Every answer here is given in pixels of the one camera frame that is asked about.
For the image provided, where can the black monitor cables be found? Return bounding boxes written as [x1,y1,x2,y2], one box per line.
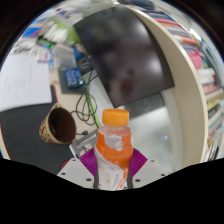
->
[74,69,101,136]

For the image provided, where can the black computer monitor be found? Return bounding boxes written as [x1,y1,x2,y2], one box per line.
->
[73,4,176,108]

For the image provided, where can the open white notebook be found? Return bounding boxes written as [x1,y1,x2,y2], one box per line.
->
[0,53,54,113]

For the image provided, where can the rectangular ceiling light panel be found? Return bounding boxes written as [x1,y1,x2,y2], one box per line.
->
[189,27,202,43]

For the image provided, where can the patterned yellow red cup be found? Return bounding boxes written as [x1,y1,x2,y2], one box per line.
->
[38,103,78,145]

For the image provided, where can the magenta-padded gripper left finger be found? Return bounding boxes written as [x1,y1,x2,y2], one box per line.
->
[57,148,98,190]

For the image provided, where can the large black desk mat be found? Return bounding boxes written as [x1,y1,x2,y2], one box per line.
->
[0,84,88,176]

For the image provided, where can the orange drink bottle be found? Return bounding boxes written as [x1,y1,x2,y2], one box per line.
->
[93,108,134,192]

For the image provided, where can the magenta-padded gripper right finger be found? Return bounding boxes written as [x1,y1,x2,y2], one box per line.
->
[128,148,166,190]

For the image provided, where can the clear plastic box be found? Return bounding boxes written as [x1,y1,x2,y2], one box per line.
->
[51,43,78,71]

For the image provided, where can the white shelf with books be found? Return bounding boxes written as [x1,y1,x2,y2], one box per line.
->
[126,0,224,168]

